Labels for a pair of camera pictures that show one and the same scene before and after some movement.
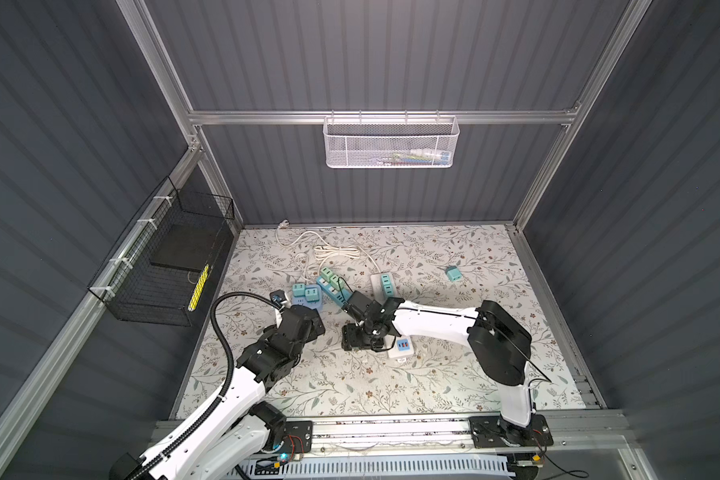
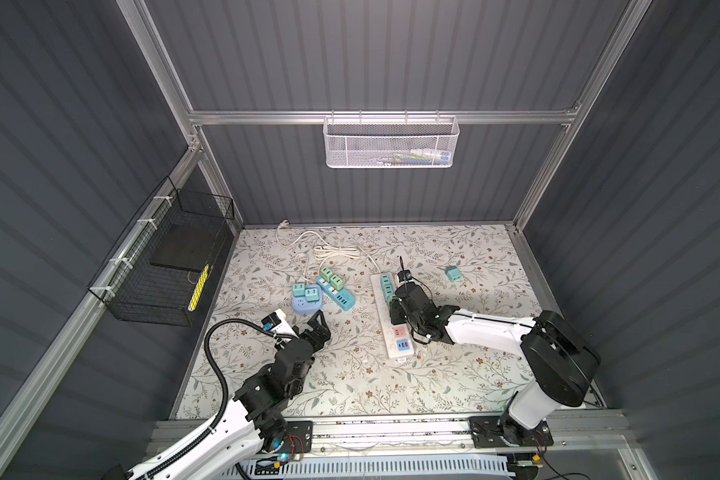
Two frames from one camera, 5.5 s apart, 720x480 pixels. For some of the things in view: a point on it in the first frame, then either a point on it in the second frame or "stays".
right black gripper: [348, 339] -> [394, 313]
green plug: [334, 281] stays
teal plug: [312, 295] stays
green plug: [326, 274] stays
